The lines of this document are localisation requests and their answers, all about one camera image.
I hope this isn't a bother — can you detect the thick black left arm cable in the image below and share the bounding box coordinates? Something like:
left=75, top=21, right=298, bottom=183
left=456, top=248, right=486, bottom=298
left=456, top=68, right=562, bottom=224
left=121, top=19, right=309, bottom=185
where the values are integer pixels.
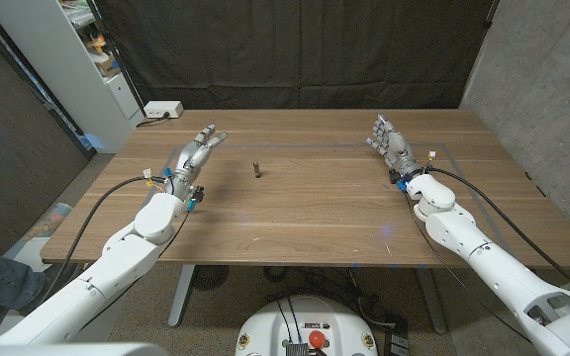
left=40, top=175, right=168, bottom=306

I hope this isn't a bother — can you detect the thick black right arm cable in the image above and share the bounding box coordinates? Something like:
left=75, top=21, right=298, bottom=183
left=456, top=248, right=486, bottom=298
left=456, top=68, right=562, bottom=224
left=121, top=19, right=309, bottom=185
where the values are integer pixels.
left=427, top=166, right=570, bottom=301

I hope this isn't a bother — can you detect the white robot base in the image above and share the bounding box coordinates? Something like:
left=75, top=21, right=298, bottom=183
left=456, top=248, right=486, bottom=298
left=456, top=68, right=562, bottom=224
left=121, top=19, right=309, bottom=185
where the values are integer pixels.
left=234, top=295, right=379, bottom=356

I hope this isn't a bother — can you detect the tangled black floor cable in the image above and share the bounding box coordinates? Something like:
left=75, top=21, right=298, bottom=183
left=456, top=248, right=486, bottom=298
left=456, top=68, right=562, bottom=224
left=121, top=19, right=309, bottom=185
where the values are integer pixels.
left=263, top=265, right=395, bottom=327

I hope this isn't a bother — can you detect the white table leg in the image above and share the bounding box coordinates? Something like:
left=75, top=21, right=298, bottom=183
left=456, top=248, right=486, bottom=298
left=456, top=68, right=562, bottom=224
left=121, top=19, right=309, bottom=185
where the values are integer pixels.
left=167, top=264, right=197, bottom=328
left=416, top=267, right=448, bottom=335

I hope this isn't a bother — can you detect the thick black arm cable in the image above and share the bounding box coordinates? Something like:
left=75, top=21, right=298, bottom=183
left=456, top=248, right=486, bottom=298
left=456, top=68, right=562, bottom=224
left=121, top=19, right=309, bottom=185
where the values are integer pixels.
left=40, top=175, right=168, bottom=306
left=427, top=166, right=570, bottom=301

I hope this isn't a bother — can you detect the cardboard box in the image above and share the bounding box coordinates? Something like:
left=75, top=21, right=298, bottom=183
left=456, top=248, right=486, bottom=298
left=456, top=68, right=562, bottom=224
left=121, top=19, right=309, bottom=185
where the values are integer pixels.
left=95, top=52, right=122, bottom=79

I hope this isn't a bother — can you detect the white robot torso edge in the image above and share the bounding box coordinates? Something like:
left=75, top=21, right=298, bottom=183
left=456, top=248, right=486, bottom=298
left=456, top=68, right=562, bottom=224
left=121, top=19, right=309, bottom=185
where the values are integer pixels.
left=0, top=342, right=170, bottom=356

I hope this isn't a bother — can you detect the round black floor disc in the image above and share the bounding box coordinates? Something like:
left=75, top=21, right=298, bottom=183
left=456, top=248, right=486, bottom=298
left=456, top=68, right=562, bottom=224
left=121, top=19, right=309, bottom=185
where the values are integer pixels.
left=190, top=265, right=231, bottom=292

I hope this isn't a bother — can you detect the white power strip box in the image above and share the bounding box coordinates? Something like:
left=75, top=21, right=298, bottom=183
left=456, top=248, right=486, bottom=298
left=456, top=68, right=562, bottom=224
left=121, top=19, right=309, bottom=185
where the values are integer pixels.
left=143, top=100, right=185, bottom=120

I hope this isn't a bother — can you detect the yellow toy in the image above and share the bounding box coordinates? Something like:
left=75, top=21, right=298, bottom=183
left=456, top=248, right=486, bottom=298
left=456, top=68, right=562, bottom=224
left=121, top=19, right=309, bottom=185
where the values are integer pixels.
left=85, top=34, right=108, bottom=54

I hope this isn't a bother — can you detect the black power brick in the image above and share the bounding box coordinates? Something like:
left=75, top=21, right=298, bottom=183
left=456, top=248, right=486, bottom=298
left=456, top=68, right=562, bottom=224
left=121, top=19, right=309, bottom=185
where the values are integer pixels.
left=382, top=315, right=411, bottom=356

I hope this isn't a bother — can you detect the colourful floor mat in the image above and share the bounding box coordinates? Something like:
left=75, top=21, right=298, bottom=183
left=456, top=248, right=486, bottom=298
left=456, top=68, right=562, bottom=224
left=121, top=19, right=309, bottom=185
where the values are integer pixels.
left=20, top=201, right=73, bottom=243

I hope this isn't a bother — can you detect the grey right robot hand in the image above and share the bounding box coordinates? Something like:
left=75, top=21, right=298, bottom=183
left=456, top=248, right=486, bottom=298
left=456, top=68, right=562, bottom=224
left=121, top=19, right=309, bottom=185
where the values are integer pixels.
left=365, top=114, right=429, bottom=192

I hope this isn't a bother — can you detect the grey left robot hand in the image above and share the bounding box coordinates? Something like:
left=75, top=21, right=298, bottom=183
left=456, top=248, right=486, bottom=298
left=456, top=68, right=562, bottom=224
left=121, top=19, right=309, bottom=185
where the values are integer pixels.
left=163, top=124, right=229, bottom=213

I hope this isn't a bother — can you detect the black backdrop curtain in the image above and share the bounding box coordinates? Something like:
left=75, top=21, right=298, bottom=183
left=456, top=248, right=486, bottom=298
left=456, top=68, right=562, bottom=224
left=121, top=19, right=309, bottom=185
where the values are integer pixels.
left=89, top=0, right=502, bottom=111

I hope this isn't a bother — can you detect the white shelf cabinet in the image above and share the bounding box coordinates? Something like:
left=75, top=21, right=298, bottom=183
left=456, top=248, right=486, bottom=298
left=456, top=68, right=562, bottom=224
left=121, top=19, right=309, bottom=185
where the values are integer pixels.
left=0, top=0, right=146, bottom=154

